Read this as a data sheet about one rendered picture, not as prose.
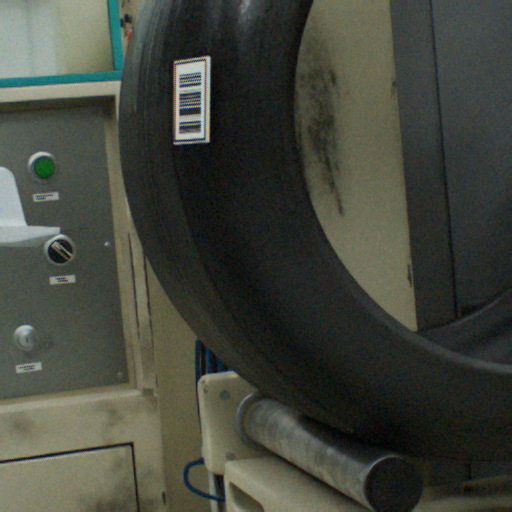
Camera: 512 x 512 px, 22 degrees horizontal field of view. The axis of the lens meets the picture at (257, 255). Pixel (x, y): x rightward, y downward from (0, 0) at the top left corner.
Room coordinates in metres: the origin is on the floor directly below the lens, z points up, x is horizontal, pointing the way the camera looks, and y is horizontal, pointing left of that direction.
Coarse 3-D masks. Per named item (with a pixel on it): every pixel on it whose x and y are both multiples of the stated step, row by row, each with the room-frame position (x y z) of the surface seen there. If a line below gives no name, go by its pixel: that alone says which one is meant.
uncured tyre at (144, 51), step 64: (192, 0) 0.96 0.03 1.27; (256, 0) 0.94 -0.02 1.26; (128, 64) 1.11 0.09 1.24; (256, 64) 0.94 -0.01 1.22; (128, 128) 1.09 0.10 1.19; (256, 128) 0.94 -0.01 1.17; (128, 192) 1.12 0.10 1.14; (192, 192) 0.95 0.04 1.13; (256, 192) 0.94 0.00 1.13; (192, 256) 0.98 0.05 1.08; (256, 256) 0.94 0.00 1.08; (320, 256) 0.94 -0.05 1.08; (192, 320) 1.10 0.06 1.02; (256, 320) 0.96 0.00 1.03; (320, 320) 0.95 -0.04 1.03; (384, 320) 0.95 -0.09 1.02; (256, 384) 1.12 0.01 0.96; (320, 384) 0.97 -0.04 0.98; (384, 384) 0.96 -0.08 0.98; (448, 384) 0.97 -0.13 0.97; (384, 448) 1.03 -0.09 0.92; (448, 448) 1.00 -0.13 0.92
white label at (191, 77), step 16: (176, 64) 0.95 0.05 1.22; (192, 64) 0.94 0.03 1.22; (208, 64) 0.93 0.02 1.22; (176, 80) 0.95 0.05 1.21; (192, 80) 0.94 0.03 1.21; (208, 80) 0.93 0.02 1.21; (176, 96) 0.95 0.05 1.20; (192, 96) 0.94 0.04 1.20; (208, 96) 0.93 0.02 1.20; (176, 112) 0.95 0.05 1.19; (192, 112) 0.94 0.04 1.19; (208, 112) 0.93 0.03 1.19; (176, 128) 0.95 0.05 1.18; (192, 128) 0.94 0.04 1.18; (208, 128) 0.92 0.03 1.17; (176, 144) 0.95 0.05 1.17
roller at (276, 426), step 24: (264, 408) 1.24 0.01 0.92; (288, 408) 1.21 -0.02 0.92; (264, 432) 1.20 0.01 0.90; (288, 432) 1.14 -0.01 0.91; (312, 432) 1.10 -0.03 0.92; (336, 432) 1.07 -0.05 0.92; (288, 456) 1.14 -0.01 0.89; (312, 456) 1.07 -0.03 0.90; (336, 456) 1.02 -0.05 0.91; (360, 456) 0.99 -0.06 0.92; (384, 456) 0.96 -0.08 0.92; (336, 480) 1.01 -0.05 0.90; (360, 480) 0.96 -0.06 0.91; (384, 480) 0.95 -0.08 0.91; (408, 480) 0.96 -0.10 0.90; (384, 504) 0.95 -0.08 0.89; (408, 504) 0.95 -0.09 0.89
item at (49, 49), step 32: (0, 0) 1.53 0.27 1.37; (32, 0) 1.54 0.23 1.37; (64, 0) 1.55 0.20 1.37; (96, 0) 1.56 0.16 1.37; (0, 32) 1.53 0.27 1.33; (32, 32) 1.54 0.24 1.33; (64, 32) 1.55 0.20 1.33; (96, 32) 1.56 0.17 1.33; (0, 64) 1.53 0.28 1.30; (32, 64) 1.54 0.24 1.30; (64, 64) 1.55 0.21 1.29; (96, 64) 1.56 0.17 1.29
